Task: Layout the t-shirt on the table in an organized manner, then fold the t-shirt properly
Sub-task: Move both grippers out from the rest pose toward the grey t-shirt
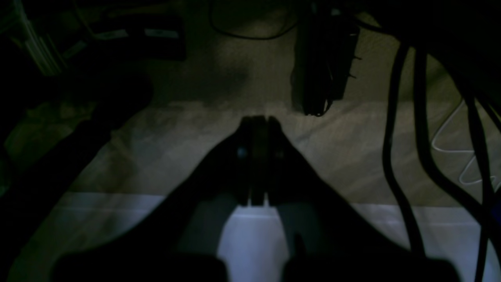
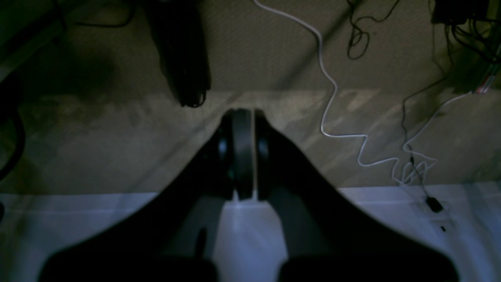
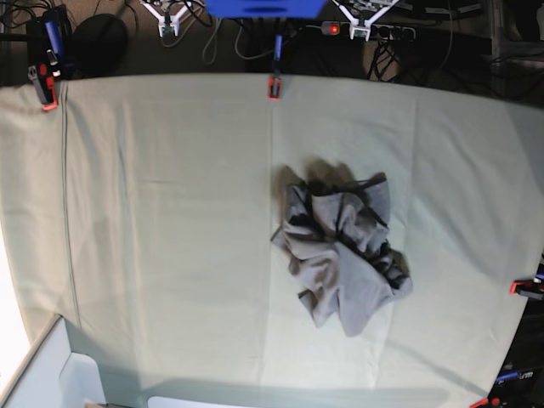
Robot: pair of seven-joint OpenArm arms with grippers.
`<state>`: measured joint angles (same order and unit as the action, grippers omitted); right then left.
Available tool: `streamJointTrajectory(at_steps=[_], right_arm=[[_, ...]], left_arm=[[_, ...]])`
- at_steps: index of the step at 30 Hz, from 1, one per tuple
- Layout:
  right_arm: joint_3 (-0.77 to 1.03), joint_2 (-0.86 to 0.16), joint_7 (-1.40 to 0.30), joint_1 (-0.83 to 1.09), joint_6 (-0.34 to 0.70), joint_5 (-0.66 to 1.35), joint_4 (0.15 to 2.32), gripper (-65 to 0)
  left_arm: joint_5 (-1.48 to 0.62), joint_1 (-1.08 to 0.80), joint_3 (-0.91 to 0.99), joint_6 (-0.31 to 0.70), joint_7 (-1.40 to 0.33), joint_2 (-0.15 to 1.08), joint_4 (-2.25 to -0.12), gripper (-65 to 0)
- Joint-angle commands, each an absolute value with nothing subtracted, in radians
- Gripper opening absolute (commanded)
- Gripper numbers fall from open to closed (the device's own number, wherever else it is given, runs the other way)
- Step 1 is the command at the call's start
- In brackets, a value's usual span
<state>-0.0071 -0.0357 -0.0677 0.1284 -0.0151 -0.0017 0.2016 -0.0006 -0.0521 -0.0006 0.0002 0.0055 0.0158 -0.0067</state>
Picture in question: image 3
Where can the black power strip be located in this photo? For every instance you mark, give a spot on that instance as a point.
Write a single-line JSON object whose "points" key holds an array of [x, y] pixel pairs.
{"points": [[374, 33]]}

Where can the red clamp top left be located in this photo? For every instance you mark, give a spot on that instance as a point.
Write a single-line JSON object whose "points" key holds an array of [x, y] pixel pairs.
{"points": [[45, 51]]}

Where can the red clamp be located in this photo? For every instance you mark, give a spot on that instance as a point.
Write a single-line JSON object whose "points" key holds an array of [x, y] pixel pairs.
{"points": [[493, 402], [274, 85], [45, 51]]}

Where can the red clamp bottom right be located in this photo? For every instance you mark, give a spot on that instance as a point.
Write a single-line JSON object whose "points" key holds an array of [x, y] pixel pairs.
{"points": [[493, 402]]}

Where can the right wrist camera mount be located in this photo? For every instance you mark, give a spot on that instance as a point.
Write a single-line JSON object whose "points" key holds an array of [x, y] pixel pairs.
{"points": [[168, 14]]}

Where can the blue box top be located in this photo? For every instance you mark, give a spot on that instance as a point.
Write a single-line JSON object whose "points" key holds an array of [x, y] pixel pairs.
{"points": [[231, 9]]}

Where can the red clamp top centre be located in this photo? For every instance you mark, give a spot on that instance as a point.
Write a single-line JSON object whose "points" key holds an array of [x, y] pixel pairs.
{"points": [[274, 85]]}

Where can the black round base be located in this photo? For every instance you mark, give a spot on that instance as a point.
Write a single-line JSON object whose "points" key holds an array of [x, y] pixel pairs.
{"points": [[99, 45]]}

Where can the red clamp right edge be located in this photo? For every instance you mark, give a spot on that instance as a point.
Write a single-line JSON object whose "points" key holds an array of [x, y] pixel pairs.
{"points": [[531, 288]]}

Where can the white bin lower left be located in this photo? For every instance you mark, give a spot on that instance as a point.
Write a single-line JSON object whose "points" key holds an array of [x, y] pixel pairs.
{"points": [[53, 375]]}

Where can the grey t-shirt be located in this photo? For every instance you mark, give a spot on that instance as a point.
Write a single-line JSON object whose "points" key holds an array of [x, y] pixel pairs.
{"points": [[336, 236]]}

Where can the pale green table cloth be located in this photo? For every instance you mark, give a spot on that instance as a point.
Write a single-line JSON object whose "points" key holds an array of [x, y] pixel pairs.
{"points": [[141, 209]]}

